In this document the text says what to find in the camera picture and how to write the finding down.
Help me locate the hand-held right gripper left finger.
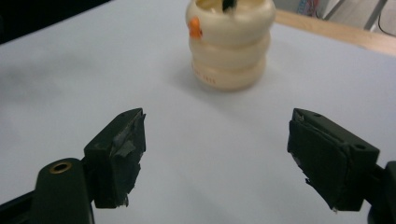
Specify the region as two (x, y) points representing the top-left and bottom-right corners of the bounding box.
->
(83, 107), (148, 209)

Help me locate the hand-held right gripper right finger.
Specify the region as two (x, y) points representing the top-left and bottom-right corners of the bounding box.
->
(286, 107), (381, 213)

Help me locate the cream ribbed holder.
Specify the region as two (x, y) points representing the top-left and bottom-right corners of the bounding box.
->
(185, 0), (277, 92)

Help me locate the metal stand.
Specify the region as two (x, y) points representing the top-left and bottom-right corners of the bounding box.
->
(323, 0), (390, 31)

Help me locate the colourful object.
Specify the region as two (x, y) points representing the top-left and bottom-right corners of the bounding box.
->
(296, 0), (320, 17)

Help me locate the black cable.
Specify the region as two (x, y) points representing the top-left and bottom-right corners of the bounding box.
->
(377, 11), (396, 37)

